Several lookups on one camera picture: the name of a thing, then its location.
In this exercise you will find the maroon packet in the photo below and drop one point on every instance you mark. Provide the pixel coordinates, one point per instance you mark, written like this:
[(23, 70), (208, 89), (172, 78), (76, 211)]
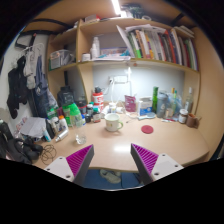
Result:
[(130, 103)]

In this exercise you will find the clear bottle with green cap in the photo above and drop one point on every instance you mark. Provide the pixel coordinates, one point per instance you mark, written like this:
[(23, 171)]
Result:
[(75, 115)]

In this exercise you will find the white mug with green rim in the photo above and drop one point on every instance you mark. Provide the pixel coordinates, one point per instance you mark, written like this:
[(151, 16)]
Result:
[(112, 122)]

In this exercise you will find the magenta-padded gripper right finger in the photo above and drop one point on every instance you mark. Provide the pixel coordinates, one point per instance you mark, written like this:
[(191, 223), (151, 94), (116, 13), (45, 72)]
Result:
[(146, 161)]

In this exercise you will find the grey slipper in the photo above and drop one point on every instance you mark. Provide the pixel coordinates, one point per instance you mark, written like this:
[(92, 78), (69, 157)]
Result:
[(110, 176)]

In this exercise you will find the clear bottle with yellow cap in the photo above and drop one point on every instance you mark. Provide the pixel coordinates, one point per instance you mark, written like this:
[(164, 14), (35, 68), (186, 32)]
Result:
[(173, 105)]

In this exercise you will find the white and blue box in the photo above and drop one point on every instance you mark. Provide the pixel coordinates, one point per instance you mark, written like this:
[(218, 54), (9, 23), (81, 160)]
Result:
[(145, 106)]

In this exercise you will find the white pill bottle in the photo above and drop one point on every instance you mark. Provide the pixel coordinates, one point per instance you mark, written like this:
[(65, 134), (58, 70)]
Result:
[(112, 107)]

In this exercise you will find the white wall power outlet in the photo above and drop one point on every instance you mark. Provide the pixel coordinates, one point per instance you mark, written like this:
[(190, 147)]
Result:
[(118, 79)]

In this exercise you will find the blue floor mat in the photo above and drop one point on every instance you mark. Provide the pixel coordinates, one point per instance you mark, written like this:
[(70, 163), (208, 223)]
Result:
[(130, 180)]

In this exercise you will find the flat round red coaster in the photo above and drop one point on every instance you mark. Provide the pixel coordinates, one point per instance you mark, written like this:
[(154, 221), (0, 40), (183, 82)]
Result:
[(147, 129)]

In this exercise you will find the green plastic bottle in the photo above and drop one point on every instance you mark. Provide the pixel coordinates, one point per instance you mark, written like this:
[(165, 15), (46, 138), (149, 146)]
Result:
[(66, 115)]

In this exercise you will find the black box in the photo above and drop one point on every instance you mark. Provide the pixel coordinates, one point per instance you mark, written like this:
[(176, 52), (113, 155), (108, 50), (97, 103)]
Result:
[(65, 96)]

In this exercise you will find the hanging dark clothes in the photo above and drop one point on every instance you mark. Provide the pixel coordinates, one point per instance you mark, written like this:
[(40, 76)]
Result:
[(20, 86)]

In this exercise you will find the white bottle with orange cap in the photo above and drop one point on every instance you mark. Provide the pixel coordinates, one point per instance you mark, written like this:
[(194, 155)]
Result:
[(63, 123)]

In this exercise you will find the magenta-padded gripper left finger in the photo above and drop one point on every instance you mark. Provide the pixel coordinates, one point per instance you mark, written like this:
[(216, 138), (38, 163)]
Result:
[(78, 161)]

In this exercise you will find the brown jar with white lid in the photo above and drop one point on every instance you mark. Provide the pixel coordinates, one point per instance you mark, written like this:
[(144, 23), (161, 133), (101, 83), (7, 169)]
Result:
[(182, 116)]

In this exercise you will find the clear glass bottle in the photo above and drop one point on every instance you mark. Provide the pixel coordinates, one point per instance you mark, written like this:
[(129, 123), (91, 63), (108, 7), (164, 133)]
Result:
[(189, 101)]

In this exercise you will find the small clear drinking glass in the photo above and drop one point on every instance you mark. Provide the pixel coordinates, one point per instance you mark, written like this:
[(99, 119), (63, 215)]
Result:
[(81, 139)]

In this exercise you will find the black bag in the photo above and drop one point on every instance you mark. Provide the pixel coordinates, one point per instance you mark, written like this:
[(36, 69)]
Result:
[(16, 148)]

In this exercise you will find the sheet of paper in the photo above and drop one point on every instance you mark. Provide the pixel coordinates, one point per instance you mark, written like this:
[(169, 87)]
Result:
[(33, 126)]

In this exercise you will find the light blue scoop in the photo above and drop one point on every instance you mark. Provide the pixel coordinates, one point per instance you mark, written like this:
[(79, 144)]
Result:
[(147, 116)]

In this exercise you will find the red canister with black lid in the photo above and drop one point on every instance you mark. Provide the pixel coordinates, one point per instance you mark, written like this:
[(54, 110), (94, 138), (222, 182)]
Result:
[(97, 98)]

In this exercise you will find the white bottle with blue label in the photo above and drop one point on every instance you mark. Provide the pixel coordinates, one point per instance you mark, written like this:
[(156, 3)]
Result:
[(47, 135)]

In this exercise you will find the silver spray bottle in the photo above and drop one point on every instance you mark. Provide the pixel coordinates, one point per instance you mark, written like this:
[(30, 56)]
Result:
[(62, 135)]

